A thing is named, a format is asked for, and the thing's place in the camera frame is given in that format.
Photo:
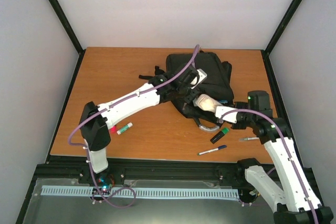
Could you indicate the green cap black highlighter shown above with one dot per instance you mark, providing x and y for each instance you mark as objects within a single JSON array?
[{"x": 219, "y": 135}]

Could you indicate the green white glue stick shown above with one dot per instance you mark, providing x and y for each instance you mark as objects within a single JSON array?
[{"x": 124, "y": 128}]

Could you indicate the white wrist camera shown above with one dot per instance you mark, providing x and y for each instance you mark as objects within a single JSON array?
[
  {"x": 200, "y": 77},
  {"x": 220, "y": 107}
]

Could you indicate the light blue cable duct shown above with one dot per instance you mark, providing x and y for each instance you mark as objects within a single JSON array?
[{"x": 142, "y": 193}]

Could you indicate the blue cap white pen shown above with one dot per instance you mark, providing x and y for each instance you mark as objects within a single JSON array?
[{"x": 212, "y": 150}]

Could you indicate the grey white pen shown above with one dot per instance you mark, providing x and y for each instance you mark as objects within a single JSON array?
[{"x": 248, "y": 139}]

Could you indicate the black student backpack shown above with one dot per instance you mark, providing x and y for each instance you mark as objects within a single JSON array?
[{"x": 216, "y": 85}]

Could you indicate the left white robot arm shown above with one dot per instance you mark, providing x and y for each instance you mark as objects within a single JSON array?
[{"x": 97, "y": 120}]

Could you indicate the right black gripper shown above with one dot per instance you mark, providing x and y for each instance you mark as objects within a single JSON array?
[{"x": 235, "y": 126}]

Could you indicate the black aluminium frame rail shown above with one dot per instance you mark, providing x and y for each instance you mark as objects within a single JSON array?
[{"x": 123, "y": 171}]

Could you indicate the cream knitted pencil case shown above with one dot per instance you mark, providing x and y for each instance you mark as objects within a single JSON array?
[{"x": 206, "y": 103}]

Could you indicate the pink cap black highlighter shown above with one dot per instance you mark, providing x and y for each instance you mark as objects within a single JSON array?
[{"x": 113, "y": 129}]

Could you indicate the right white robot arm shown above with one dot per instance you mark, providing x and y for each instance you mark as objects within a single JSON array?
[{"x": 293, "y": 201}]

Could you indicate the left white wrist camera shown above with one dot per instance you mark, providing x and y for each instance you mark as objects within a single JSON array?
[{"x": 200, "y": 77}]

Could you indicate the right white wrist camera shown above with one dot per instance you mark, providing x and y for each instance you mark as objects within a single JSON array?
[{"x": 220, "y": 107}]

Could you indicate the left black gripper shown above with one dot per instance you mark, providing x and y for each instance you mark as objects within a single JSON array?
[{"x": 189, "y": 98}]

